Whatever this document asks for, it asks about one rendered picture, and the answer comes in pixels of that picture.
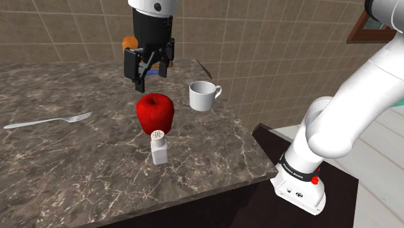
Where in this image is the dark thin knife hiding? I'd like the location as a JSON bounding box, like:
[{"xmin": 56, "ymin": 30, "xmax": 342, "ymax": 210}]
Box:
[{"xmin": 195, "ymin": 58, "xmax": 213, "ymax": 80}]

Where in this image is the white mug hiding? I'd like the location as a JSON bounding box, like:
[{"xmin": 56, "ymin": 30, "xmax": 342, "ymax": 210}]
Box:
[{"xmin": 188, "ymin": 80, "xmax": 223, "ymax": 112}]

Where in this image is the silver fork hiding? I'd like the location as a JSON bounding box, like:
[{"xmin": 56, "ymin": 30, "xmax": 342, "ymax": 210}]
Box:
[{"xmin": 3, "ymin": 111, "xmax": 94, "ymax": 130}]

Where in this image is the brown framed window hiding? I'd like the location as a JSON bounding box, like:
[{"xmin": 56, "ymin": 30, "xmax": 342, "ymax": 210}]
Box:
[{"xmin": 346, "ymin": 10, "xmax": 398, "ymax": 45}]

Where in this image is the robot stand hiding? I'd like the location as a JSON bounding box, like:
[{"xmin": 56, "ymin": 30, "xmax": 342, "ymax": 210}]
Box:
[{"xmin": 251, "ymin": 122, "xmax": 359, "ymax": 228}]

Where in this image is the white salt shaker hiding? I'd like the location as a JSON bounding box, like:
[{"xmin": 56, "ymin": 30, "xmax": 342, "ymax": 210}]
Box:
[{"xmin": 150, "ymin": 130, "xmax": 170, "ymax": 166}]

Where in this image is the orange container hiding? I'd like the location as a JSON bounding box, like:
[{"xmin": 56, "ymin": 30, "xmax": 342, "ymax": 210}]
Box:
[{"xmin": 122, "ymin": 36, "xmax": 174, "ymax": 71}]

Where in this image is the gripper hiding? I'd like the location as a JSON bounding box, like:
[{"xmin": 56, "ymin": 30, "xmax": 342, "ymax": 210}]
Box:
[{"xmin": 123, "ymin": 8, "xmax": 175, "ymax": 93}]

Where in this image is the red apple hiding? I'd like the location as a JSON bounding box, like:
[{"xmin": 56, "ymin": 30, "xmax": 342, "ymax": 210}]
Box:
[{"xmin": 135, "ymin": 93, "xmax": 175, "ymax": 136}]

